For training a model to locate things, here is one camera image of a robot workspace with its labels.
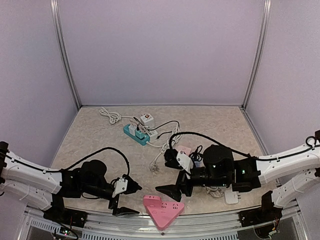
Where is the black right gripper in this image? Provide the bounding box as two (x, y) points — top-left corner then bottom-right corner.
(155, 167), (230, 203)

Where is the pink triangular power strip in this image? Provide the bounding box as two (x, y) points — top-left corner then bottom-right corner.
(145, 201), (185, 231)

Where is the pink cube socket adapter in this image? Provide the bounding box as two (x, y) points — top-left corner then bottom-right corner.
(176, 145), (192, 155)

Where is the small white cube charger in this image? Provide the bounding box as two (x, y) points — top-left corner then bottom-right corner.
(128, 124), (137, 136)

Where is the white cube socket adapter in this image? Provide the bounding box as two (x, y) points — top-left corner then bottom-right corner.
(140, 113), (155, 129)

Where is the white power strip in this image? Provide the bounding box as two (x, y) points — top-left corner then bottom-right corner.
(99, 107), (158, 136)

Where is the pink charger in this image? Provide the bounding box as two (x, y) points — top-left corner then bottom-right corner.
(142, 195), (162, 208)

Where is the purple power strip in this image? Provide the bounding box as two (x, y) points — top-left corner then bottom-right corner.
(205, 186), (224, 199)

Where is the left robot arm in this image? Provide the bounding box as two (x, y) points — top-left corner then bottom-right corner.
(0, 141), (142, 223)

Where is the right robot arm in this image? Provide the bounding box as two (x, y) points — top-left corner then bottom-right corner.
(155, 131), (320, 202)

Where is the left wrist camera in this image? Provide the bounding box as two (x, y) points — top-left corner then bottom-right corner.
(112, 177), (129, 198)

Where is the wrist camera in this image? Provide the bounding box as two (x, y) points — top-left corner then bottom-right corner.
(164, 149), (194, 175)
(112, 177), (129, 198)

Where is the aluminium front rail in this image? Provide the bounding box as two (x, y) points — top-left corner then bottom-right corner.
(18, 195), (307, 240)

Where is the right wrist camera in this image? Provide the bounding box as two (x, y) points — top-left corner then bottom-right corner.
(164, 149), (194, 175)

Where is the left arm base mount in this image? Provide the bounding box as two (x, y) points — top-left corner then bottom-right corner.
(43, 194), (88, 228)

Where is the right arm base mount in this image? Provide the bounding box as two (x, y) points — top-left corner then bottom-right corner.
(238, 190), (283, 227)

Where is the left aluminium frame post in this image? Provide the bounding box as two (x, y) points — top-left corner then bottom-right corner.
(49, 0), (83, 111)

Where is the aluminium frame post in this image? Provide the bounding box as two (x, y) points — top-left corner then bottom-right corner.
(241, 0), (272, 112)
(49, 0), (83, 111)

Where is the right aluminium frame post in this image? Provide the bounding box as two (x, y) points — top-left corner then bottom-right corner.
(241, 0), (272, 112)

